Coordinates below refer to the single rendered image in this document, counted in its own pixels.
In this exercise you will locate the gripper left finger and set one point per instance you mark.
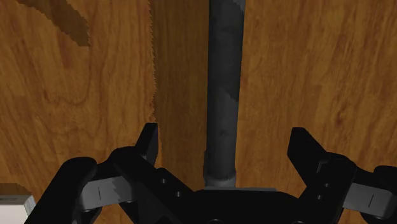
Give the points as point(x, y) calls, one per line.
point(136, 173)

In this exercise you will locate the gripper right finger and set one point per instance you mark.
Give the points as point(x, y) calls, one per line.
point(328, 176)

